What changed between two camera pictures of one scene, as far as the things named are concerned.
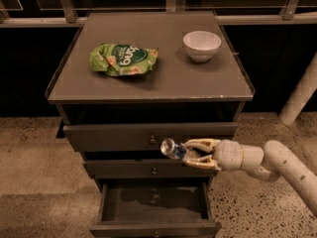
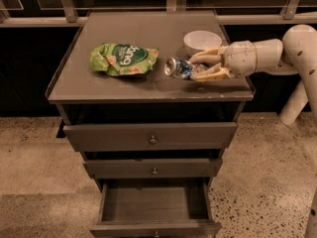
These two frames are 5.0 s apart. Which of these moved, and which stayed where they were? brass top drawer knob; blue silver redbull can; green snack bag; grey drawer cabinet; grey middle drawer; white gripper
Moved: blue silver redbull can; white gripper
Stayed: green snack bag; grey drawer cabinet; grey middle drawer; brass top drawer knob
